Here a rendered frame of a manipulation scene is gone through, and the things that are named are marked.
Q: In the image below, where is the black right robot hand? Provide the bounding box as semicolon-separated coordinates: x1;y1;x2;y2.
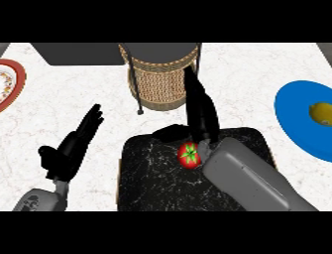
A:
151;65;222;145

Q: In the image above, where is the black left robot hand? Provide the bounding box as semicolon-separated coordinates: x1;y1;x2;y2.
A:
37;103;105;183

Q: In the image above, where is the wicker tiered basket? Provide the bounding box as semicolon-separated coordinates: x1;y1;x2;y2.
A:
117;42;204;116

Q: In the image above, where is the red tomato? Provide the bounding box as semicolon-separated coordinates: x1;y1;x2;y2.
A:
178;142;204;170

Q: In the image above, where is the black marble tray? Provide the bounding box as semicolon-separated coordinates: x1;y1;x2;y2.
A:
116;126;276;212

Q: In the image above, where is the blue plate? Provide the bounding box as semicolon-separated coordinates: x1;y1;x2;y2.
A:
274;79;332;165

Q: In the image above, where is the yellow lemon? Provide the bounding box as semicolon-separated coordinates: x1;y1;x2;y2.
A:
307;101;332;127

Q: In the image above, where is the dark grey appliance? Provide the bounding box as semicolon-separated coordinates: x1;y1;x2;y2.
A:
30;42;127;66

